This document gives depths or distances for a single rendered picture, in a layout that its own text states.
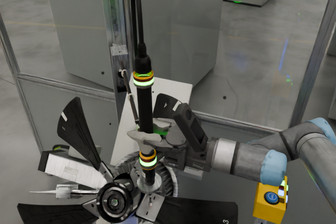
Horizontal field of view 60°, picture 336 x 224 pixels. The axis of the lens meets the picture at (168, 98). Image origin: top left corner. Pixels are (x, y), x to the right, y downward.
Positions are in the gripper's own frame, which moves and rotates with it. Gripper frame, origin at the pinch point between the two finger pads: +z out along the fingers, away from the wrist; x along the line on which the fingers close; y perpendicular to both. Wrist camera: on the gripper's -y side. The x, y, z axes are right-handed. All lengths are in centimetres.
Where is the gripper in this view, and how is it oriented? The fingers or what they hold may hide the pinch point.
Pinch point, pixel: (135, 126)
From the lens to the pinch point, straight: 72.7
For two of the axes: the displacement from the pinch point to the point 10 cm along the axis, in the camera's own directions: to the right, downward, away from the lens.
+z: -9.4, -2.0, 2.8
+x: 3.5, -5.5, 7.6
